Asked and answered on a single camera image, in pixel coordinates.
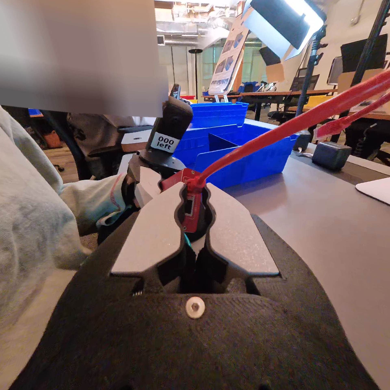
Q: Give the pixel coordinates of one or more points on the red plastic bin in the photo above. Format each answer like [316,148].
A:
[187,97]

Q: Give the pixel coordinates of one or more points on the white document stand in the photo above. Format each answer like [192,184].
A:
[376,189]
[228,54]

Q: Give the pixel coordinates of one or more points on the orange container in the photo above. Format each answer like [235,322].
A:
[51,140]

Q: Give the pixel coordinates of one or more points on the person's left forearm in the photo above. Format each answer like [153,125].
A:
[91,198]

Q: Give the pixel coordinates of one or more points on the black light stand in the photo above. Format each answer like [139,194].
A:
[310,70]

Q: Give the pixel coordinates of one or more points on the person's beige sweatshirt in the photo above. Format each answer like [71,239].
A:
[24,213]

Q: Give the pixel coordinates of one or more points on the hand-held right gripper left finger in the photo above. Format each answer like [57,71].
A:
[149,240]

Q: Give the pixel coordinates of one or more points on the wooden top office desk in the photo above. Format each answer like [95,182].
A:
[265,93]

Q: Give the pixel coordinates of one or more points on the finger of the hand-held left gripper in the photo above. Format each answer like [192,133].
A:
[149,189]

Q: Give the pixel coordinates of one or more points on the black monitor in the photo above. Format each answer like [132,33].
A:
[362,53]

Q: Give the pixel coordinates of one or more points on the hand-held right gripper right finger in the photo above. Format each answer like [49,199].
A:
[240,240]

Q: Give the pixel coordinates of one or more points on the red ethernet splitter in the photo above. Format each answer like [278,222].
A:
[195,213]

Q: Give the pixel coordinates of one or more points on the open cardboard box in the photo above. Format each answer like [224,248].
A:
[274,73]

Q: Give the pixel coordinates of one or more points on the blue plastic bin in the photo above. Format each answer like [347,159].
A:
[259,164]
[219,114]

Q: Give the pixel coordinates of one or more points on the black tripod pole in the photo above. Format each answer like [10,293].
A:
[370,45]

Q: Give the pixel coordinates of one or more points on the black floor lamp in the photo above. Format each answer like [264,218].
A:
[195,50]

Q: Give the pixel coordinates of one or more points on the black office chair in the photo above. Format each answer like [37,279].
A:
[280,112]

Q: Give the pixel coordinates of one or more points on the studio light panel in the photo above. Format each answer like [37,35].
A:
[283,21]

